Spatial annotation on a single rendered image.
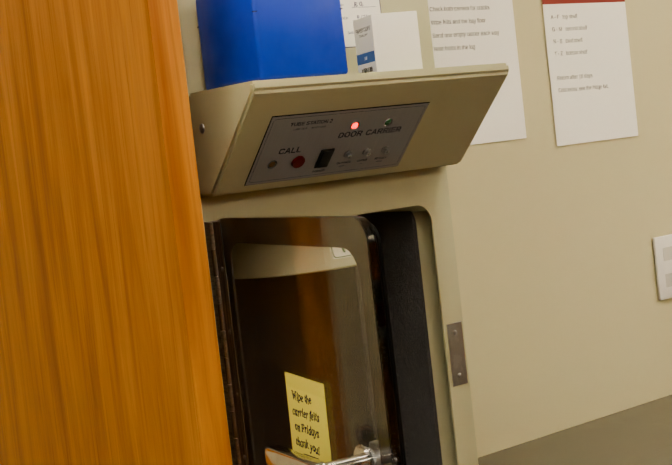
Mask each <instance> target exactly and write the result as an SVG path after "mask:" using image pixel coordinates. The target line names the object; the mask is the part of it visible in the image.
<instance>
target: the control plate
mask: <svg viewBox="0 0 672 465"><path fill-rule="evenodd" d="M429 103H430V102H423V103H412V104H401V105H390V106H379V107H368V108H358V109H347V110H336V111H325V112H314V113H303V114H292V115H281V116H272V118H271V120H270V123H269V125H268V128H267V130H266V132H265V135H264V137H263V140H262V142H261V145H260V147H259V150H258V152H257V155H256V157H255V160H254V162H253V165H252V167H251V169H250V172H249V174H248V177H247V179H246V182H245V184H244V186H247V185H255V184H263V183H270V182H278V181H286V180H294V179H301V178H309V177H317V176H324V175H332V174H340V173H347V172H355V171H363V170H371V169H378V168H386V167H394V166H398V165H399V163H400V161H401V159H402V157H403V155H404V153H405V151H406V149H407V147H408V145H409V143H410V141H411V139H412V137H413V135H414V133H415V131H416V129H417V127H418V125H419V123H420V121H421V119H422V117H423V115H424V113H425V111H426V109H427V107H428V105H429ZM388 118H392V119H393V121H392V123H391V124H390V125H389V126H384V121H385V120H386V119H388ZM355 121H358V122H359V126H358V128H356V129H354V130H351V129H350V126H351V124H352V123H353V122H355ZM385 146H388V147H389V149H388V151H389V153H388V154H385V153H382V152H381V150H382V148H384V147H385ZM332 148H335V150H334V152H333V155H332V157H331V159H330V161H329V164H328V166H327V167H321V168H314V166H315V164H316V162H317V159H318V157H319V155H320V153H321V150H323V149H332ZM367 148H369V149H371V151H370V153H371V154H370V155H369V156H367V155H366V156H365V155H363V154H362V153H363V151H364V150H365V149H367ZM349 150H350V151H351V152H352V153H351V156H352V157H351V158H348V157H347V158H345V157H344V154H345V152H347V151H349ZM298 156H303V157H304V158H305V163H304V164H303V165H302V166H301V167H299V168H294V167H293V166H292V165H291V163H292V161H293V159H295V158H296V157H298ZM273 160H276V161H277V165H276V166H275V167H274V168H272V169H269V168H268V167H267V165H268V163H269V162H271V161H273Z"/></svg>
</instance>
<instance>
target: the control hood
mask: <svg viewBox="0 0 672 465"><path fill-rule="evenodd" d="M508 72H509V67H508V65H507V66H506V63H496V64H482V65H468V66H454V67H440V68H426V69H412V70H398V71H383V72H369V73H355V74H341V75H327V76H313V77H299V78H285V79H270V80H256V81H249V82H244V83H239V84H234V85H229V86H224V87H219V88H214V89H209V90H204V91H199V92H195V93H190V95H191V96H189V105H190V113H191V122H192V130H193V138H194V147H195V155H196V164H197V172H198V180H199V189H200V195H201V194H202V195H203V197H214V196H222V195H229V194H237V193H244V192H252V191H259V190H267V189H274V188H282V187H289V186H297V185H304V184H312V183H319V182H327V181H334V180H342V179H349V178H357V177H364V176H372V175H379V174H387V173H394V172H402V171H409V170H417V169H424V168H431V167H439V166H446V165H454V164H458V163H459V162H461V160H462V158H463V157H464V155H465V153H466V151H467V149H468V147H469V146H470V144H471V142H472V140H473V138H474V136H475V134H476V133H477V131H478V129H479V127H480V125H481V123H482V121H483V120H484V118H485V116H486V114H487V112H488V110H489V108H490V107H491V105H492V103H493V101H494V99H495V97H496V95H497V94H498V92H499V90H500V88H501V86H502V84H503V82H504V81H505V79H506V77H507V75H508ZM423 102H430V103H429V105H428V107H427V109H426V111H425V113H424V115H423V117H422V119H421V121H420V123H419V125H418V127H417V129H416V131H415V133H414V135H413V137H412V139H411V141H410V143H409V145H408V147H407V149H406V151H405V153H404V155H403V157H402V159H401V161H400V163H399V165H398V166H394V167H386V168H378V169H371V170H363V171H355V172H347V173H340V174H332V175H324V176H317V177H309V178H301V179H294V180H286V181H278V182H270V183H263V184H255V185H247V186H244V184H245V182H246V179H247V177H248V174H249V172H250V169H251V167H252V165H253V162H254V160H255V157H256V155H257V152H258V150H259V147H260V145H261V142H262V140H263V137H264V135H265V132H266V130H267V128H268V125H269V123H270V120H271V118H272V116H281V115H292V114H303V113H314V112H325V111H336V110H347V109H358V108H368V107H379V106H390V105H401V104H412V103H423Z"/></svg>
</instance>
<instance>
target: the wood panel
mask: <svg viewBox="0 0 672 465"><path fill-rule="evenodd" d="M0 465H232V457H231V449H230V440H229V432H228V423H227V415H226V407H225V398H224V390H223V382H222V373H221V365H220V356H219V348H218V340H217V331H216V323H215V314H214V306H213V298H212V289H211V281H210V273H209V264H208V256H207V247H206V239H205V231H204V222H203V214H202V205H201V197H200V189H199V180H198V172H197V164H196V155H195V147H194V138H193V130H192V122H191V113H190V105H189V96H188V88H187V80H186V71H185V63H184V55H183V46H182V38H181V29H180V21H179V13H178V4H177V0H0Z"/></svg>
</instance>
